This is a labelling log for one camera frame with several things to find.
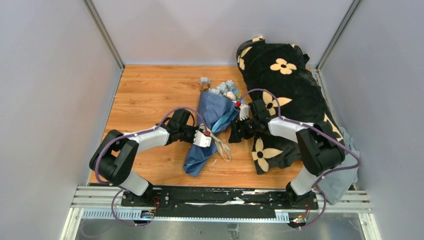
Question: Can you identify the cream printed ribbon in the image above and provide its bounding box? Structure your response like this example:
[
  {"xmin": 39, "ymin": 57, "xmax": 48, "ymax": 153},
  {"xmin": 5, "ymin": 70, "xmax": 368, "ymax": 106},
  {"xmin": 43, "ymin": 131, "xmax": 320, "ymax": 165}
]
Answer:
[{"xmin": 199, "ymin": 123, "xmax": 232, "ymax": 162}]

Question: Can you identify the black floral plush blanket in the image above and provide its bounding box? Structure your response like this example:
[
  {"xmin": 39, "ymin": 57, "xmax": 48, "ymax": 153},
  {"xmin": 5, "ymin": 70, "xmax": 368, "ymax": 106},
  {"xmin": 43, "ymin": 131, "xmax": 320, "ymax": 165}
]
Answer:
[{"xmin": 236, "ymin": 36, "xmax": 344, "ymax": 175}]

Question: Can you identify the right aluminium corner post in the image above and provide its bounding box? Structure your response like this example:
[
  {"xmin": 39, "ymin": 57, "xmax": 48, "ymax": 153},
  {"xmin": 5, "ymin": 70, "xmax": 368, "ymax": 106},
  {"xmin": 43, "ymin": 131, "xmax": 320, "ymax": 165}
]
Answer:
[{"xmin": 315, "ymin": 0, "xmax": 363, "ymax": 71}]

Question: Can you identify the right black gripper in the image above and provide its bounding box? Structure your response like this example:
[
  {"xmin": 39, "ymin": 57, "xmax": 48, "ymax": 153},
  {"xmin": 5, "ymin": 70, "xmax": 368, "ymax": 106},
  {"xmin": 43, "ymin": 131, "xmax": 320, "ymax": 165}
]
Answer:
[{"xmin": 228, "ymin": 115, "xmax": 259, "ymax": 144}]

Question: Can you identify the blue wrapping paper sheet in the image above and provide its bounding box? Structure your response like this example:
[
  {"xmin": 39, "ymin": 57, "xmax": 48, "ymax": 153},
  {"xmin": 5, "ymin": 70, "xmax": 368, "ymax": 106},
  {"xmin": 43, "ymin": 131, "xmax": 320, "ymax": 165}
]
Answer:
[{"xmin": 183, "ymin": 91, "xmax": 239, "ymax": 177}]

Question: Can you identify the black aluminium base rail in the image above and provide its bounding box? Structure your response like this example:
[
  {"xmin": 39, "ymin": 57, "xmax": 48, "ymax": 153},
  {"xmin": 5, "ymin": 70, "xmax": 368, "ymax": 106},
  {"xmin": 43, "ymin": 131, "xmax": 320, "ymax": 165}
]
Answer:
[{"xmin": 67, "ymin": 183, "xmax": 374, "ymax": 229}]

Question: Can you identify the left aluminium corner post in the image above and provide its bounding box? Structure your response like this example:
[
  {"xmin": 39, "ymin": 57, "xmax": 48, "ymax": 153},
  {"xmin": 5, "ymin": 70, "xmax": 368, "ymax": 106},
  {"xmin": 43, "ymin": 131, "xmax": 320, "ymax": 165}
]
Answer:
[{"xmin": 82, "ymin": 0, "xmax": 125, "ymax": 70}]

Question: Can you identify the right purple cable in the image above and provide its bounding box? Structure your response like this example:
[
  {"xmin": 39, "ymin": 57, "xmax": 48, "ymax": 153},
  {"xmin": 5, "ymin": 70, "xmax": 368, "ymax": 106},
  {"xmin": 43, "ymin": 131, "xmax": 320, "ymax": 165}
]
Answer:
[{"xmin": 235, "ymin": 88, "xmax": 363, "ymax": 230}]

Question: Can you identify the fake flower bunch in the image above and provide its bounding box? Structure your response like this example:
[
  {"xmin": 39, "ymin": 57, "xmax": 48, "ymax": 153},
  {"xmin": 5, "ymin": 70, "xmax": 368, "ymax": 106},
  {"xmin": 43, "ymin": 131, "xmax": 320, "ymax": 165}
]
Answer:
[{"xmin": 199, "ymin": 77, "xmax": 242, "ymax": 101}]

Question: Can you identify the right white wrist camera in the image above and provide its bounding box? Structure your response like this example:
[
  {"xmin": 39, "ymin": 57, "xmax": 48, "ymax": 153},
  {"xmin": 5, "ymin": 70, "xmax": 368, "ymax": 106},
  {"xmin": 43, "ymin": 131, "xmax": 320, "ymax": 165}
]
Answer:
[{"xmin": 235, "ymin": 101, "xmax": 250, "ymax": 121}]

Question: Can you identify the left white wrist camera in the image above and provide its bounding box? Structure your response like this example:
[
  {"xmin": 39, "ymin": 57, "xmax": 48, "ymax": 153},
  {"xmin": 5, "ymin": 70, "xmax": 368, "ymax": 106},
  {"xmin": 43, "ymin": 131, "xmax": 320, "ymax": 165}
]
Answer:
[{"xmin": 192, "ymin": 130, "xmax": 212, "ymax": 148}]

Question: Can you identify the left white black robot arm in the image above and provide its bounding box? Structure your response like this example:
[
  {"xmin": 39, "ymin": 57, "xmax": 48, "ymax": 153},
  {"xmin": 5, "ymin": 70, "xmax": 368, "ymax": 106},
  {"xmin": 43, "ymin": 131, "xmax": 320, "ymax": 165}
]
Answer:
[{"xmin": 88, "ymin": 108, "xmax": 199, "ymax": 207}]

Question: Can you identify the grey blue cloth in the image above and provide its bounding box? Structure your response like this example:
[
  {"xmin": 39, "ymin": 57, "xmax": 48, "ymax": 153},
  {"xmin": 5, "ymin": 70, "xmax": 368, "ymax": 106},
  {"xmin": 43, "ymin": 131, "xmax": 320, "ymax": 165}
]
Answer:
[{"xmin": 317, "ymin": 127, "xmax": 360, "ymax": 205}]

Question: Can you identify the aluminium corner post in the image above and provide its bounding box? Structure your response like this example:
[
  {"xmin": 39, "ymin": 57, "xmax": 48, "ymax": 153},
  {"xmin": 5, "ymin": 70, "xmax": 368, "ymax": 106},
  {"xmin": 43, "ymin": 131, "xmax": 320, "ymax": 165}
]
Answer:
[
  {"xmin": 315, "ymin": 0, "xmax": 363, "ymax": 71},
  {"xmin": 82, "ymin": 0, "xmax": 125, "ymax": 70}
]

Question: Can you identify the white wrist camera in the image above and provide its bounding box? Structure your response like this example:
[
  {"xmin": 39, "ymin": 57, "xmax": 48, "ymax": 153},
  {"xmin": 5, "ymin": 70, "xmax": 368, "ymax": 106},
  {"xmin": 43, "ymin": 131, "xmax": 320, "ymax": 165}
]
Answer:
[
  {"xmin": 192, "ymin": 130, "xmax": 212, "ymax": 148},
  {"xmin": 235, "ymin": 101, "xmax": 250, "ymax": 121}
]

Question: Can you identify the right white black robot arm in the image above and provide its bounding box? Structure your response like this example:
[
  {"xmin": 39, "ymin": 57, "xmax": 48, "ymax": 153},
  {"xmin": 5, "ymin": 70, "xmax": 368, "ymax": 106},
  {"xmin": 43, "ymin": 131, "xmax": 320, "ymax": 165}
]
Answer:
[{"xmin": 228, "ymin": 100, "xmax": 345, "ymax": 209}]

